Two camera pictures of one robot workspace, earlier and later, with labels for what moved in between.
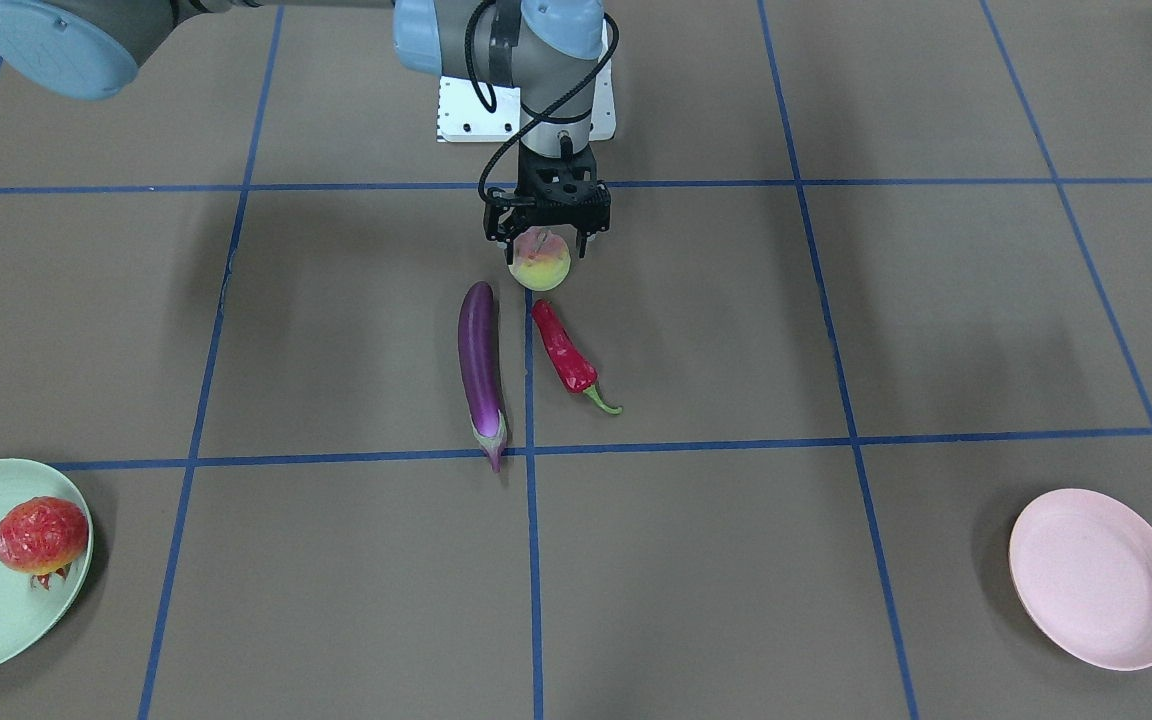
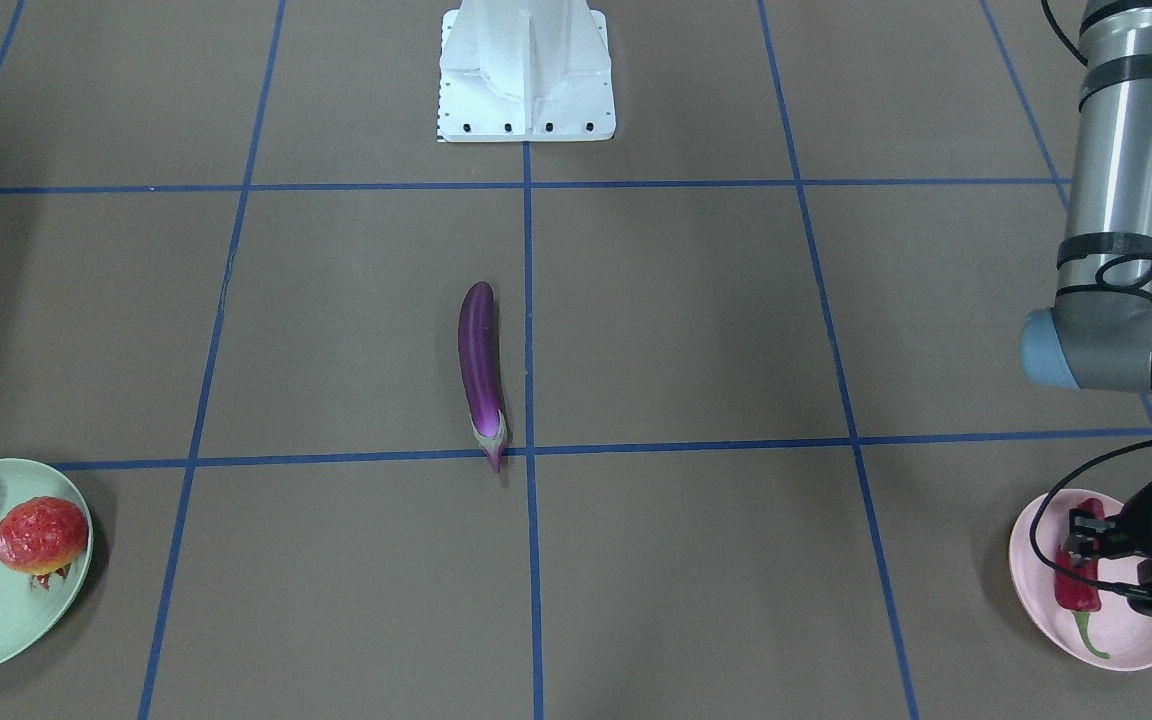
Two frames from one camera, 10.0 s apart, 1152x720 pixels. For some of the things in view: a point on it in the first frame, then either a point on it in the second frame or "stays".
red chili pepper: [572, 367] to [1077, 593]
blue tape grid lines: [798, 183] stays
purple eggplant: [479, 370] stays
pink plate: [1098, 579] stays
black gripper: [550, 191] to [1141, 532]
